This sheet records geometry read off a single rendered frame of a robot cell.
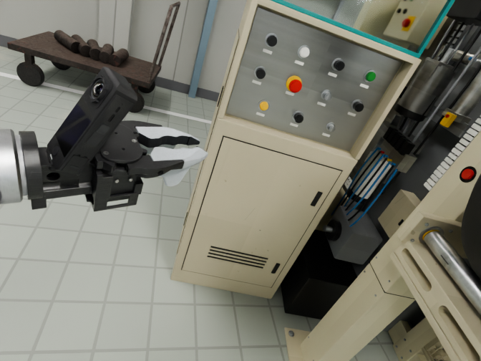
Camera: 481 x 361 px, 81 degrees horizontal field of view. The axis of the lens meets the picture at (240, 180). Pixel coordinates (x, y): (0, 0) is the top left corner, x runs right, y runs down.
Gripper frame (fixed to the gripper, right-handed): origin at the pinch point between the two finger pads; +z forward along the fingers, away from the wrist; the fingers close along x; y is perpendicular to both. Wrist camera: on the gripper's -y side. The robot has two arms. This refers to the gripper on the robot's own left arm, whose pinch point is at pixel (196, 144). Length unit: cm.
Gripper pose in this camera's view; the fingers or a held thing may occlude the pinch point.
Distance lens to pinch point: 41.3
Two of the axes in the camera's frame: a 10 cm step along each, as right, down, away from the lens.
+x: 5.1, 7.0, -5.1
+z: 7.7, -1.1, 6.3
